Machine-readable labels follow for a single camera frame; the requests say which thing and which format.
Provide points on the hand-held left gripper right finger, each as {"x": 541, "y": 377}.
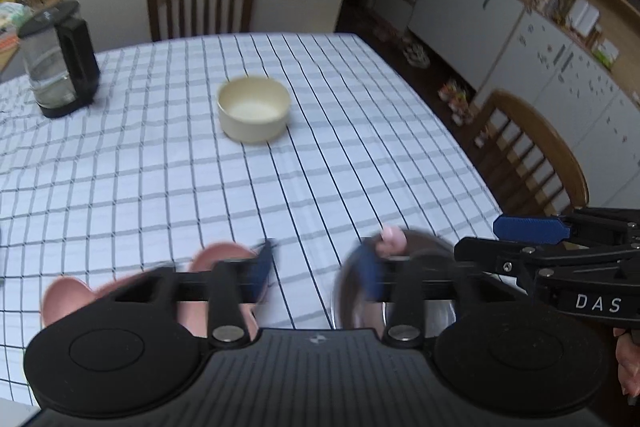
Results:
{"x": 370, "y": 273}

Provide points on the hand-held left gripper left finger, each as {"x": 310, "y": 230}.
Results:
{"x": 262, "y": 268}

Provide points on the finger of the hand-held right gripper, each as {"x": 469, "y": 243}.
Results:
{"x": 530, "y": 229}
{"x": 490, "y": 254}

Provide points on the pink bear-shaped plate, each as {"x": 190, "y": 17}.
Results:
{"x": 65, "y": 297}

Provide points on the person's right hand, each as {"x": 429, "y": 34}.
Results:
{"x": 631, "y": 372}

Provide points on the checked tablecloth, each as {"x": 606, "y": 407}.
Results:
{"x": 150, "y": 187}

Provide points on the cream bowl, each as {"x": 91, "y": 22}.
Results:
{"x": 255, "y": 117}

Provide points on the row of small shoes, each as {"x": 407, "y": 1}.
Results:
{"x": 455, "y": 96}

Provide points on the white cabinet with wooden shelves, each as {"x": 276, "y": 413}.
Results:
{"x": 465, "y": 7}

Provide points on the glass electric kettle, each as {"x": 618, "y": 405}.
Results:
{"x": 75, "y": 52}

